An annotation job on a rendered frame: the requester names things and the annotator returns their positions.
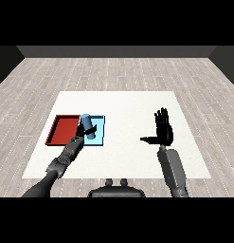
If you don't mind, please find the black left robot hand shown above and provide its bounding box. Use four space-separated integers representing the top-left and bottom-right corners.
75 122 99 139

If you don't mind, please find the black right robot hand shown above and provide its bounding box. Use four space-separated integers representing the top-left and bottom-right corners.
139 107 174 147

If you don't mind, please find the blue can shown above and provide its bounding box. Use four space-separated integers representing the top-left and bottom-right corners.
81 113 97 140

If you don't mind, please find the red shallow open box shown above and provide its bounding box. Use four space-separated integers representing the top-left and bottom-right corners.
45 114 81 147

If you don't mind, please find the light blue shallow open box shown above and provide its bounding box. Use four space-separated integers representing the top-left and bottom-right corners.
78 115 106 147

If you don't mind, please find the dark grey robot body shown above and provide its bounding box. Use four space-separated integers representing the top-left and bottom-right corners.
87 178 147 198

